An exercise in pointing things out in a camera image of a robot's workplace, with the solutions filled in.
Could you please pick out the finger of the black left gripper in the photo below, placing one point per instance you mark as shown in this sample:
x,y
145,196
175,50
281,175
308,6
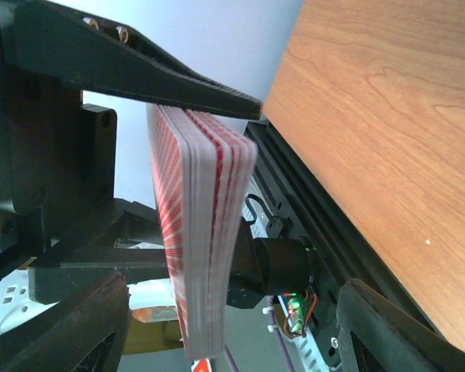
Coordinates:
x,y
120,69

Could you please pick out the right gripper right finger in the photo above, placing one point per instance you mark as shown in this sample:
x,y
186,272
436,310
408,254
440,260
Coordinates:
x,y
376,335

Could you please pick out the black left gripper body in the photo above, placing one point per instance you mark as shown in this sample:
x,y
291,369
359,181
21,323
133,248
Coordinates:
x,y
57,160

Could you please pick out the red playing card deck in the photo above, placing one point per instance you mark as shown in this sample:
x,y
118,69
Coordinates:
x,y
201,170

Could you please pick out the light blue cable duct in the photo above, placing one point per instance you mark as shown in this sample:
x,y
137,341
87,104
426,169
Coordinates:
x,y
310,355

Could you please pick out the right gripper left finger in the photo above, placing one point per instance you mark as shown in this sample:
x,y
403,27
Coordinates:
x,y
84,332

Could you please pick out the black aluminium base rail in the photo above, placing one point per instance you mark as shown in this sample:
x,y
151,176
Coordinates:
x,y
305,211

